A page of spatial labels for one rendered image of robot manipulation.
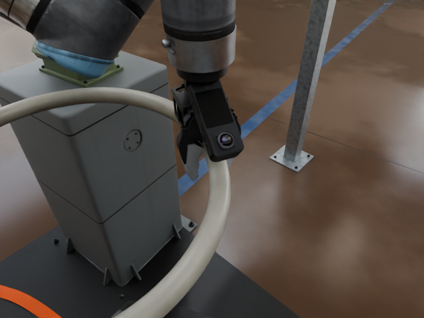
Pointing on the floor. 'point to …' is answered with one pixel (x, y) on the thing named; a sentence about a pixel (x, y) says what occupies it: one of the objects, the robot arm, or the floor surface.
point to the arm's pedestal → (103, 166)
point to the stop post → (306, 85)
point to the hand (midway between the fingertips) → (211, 172)
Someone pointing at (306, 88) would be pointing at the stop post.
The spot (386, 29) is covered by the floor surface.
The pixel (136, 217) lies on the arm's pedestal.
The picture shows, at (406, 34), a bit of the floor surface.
